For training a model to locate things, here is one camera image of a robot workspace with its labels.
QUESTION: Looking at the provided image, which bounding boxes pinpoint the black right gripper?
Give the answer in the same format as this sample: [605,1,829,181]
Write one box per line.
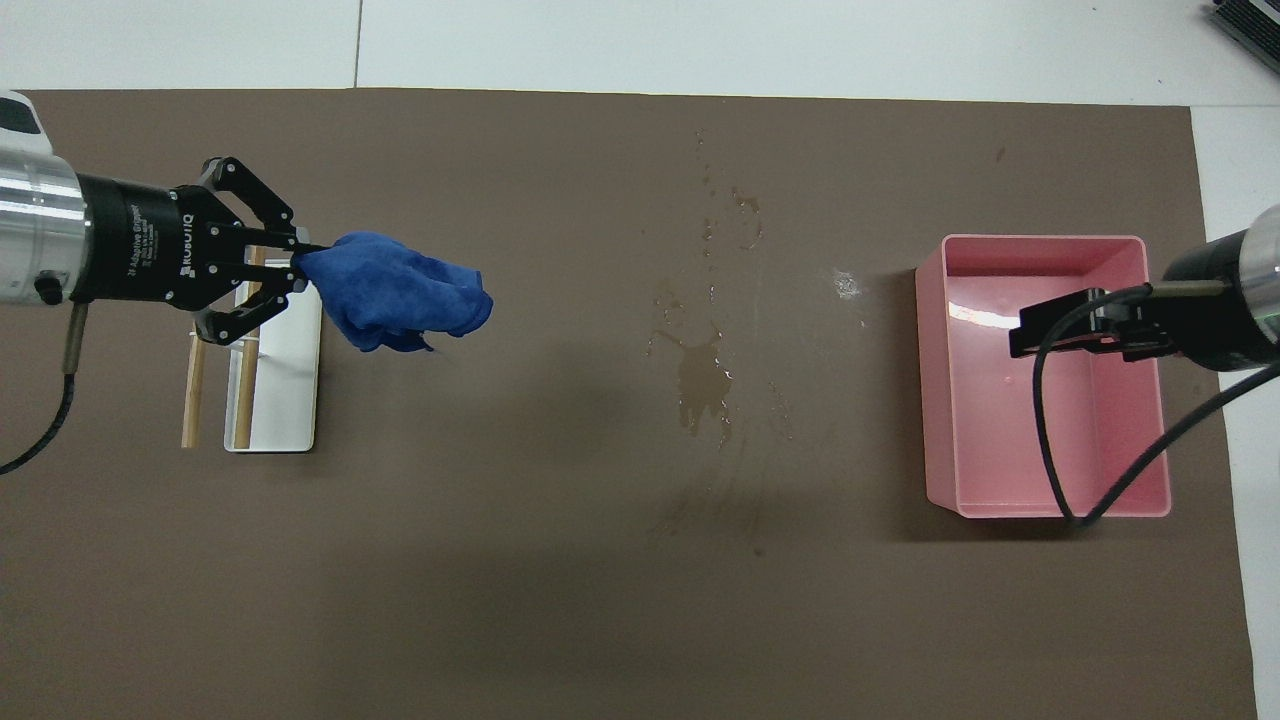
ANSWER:
[1008,230,1280,373]

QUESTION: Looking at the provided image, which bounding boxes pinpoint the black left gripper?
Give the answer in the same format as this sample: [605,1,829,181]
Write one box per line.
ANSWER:
[74,156,328,347]

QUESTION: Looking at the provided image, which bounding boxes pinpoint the blue microfiber towel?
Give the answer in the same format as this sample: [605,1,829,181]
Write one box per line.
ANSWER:
[294,231,495,354]

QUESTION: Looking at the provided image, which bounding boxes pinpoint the white towel rack base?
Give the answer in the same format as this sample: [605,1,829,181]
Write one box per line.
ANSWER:
[224,275,325,454]

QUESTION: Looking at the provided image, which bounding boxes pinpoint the pink plastic bin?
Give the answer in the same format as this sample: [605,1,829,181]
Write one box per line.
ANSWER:
[915,234,1172,519]

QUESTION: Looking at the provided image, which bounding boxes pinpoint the wooden dowel rod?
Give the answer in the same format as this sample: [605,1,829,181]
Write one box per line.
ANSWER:
[234,245,269,450]
[181,335,209,450]

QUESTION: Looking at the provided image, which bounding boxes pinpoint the grey ribbed device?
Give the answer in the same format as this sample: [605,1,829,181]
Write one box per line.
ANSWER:
[1205,0,1280,53]

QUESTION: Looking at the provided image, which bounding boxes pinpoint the brown table mat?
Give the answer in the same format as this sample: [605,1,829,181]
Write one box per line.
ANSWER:
[0,88,1259,720]

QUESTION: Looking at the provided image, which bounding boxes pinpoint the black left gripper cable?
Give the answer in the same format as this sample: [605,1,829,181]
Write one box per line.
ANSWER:
[0,272,93,477]

